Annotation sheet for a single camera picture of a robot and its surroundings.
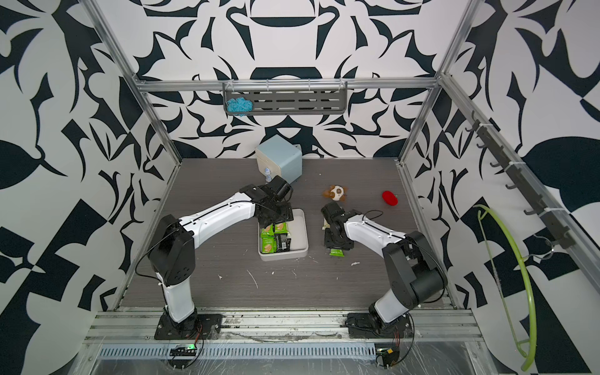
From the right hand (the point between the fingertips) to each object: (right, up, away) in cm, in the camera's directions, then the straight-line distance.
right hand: (331, 239), depth 91 cm
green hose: (+37, -15, -42) cm, 57 cm away
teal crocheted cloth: (-36, +51, 0) cm, 62 cm away
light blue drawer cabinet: (-21, +32, +9) cm, 39 cm away
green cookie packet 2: (-24, -1, -2) cm, 24 cm away
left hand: (-19, +10, -3) cm, 22 cm away
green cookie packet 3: (-19, +4, +2) cm, 20 cm away
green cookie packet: (+1, -4, -4) cm, 6 cm away
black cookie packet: (-19, 0, -2) cm, 19 cm away
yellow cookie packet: (-2, +5, +5) cm, 7 cm away
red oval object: (+28, +15, +14) cm, 34 cm away
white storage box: (-13, +3, +3) cm, 13 cm away
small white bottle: (-26, +26, +14) cm, 40 cm away
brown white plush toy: (+4, +18, +13) cm, 22 cm away
